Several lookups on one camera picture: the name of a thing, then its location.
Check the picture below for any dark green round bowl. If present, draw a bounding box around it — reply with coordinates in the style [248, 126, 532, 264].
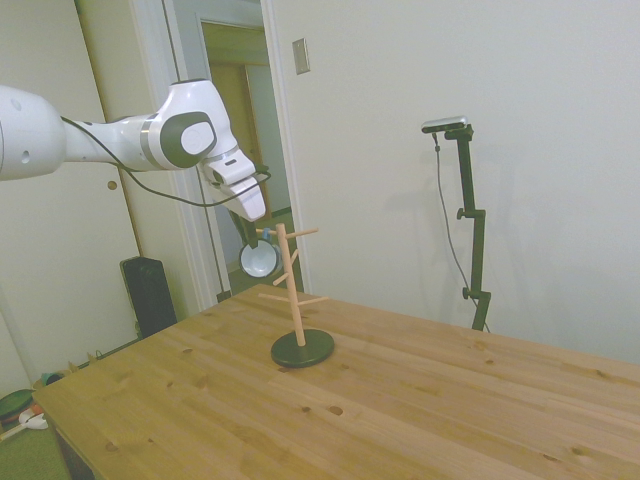
[0, 388, 36, 426]

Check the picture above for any white plastic scoop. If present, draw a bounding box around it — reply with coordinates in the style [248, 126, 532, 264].
[18, 408, 50, 431]

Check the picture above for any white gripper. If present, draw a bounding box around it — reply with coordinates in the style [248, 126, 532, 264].
[201, 166, 267, 251]

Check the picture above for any grey camera on stand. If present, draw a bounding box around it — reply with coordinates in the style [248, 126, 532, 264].
[421, 115, 470, 135]

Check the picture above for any black articulated camera stand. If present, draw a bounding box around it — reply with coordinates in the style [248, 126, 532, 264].
[443, 124, 493, 333]

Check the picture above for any wooden mug tree black base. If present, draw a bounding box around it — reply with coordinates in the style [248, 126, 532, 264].
[254, 223, 337, 370]

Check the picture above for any blue enamel mug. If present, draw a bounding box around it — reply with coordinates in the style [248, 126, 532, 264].
[238, 227, 282, 280]

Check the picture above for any grey metal wall plate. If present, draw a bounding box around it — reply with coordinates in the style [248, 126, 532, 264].
[291, 37, 311, 76]

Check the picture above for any white hinged door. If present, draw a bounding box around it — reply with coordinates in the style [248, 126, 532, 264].
[169, 0, 247, 301]

